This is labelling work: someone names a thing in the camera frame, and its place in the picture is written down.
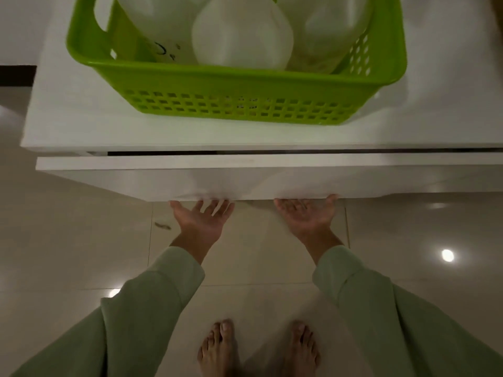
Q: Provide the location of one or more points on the person's right hand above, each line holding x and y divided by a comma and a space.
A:
310, 217

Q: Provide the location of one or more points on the blue pink trigger spray bottle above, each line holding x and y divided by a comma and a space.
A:
330, 27

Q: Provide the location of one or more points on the person's leg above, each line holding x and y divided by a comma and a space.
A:
300, 353
218, 353

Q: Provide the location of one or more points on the white trigger spray bottle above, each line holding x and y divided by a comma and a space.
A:
241, 35

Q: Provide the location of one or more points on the person's right forearm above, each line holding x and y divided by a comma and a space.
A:
393, 321

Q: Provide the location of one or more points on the person's left leg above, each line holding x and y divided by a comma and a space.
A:
218, 353

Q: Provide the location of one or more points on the person's left forearm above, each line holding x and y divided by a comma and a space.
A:
137, 318

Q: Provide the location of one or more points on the white cabinet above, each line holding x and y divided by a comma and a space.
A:
452, 94

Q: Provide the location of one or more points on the person's left hand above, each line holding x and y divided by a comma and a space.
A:
202, 221

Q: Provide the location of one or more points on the person's right leg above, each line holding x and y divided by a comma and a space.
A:
300, 353

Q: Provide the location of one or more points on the green plastic basket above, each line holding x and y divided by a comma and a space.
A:
235, 84

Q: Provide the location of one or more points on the yellow trigger spray bottle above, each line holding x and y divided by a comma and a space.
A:
157, 19

